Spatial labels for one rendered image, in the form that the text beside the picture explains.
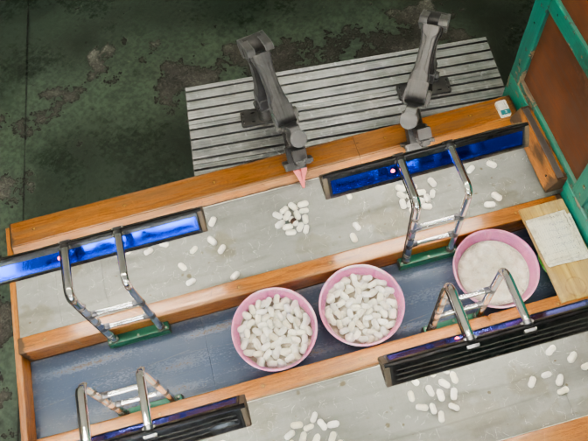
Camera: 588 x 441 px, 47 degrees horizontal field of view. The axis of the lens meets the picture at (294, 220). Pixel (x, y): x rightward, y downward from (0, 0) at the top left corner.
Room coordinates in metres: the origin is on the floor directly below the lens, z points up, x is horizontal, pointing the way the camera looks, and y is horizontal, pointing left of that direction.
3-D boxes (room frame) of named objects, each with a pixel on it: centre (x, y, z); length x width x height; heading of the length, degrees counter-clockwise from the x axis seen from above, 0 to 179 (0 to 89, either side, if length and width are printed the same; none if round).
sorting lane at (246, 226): (1.00, 0.04, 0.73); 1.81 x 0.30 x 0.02; 97
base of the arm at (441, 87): (1.52, -0.56, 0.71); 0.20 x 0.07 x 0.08; 92
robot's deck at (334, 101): (1.26, -0.26, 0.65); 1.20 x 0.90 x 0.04; 92
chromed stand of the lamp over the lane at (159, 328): (0.79, 0.55, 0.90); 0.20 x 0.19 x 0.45; 97
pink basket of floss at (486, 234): (0.73, -0.61, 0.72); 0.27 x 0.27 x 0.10
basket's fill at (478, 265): (0.73, -0.61, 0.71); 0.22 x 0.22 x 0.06
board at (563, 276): (0.76, -0.82, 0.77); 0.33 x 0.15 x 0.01; 7
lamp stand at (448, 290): (0.51, -0.46, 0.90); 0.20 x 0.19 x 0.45; 97
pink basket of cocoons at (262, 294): (0.64, 0.11, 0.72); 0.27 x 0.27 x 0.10
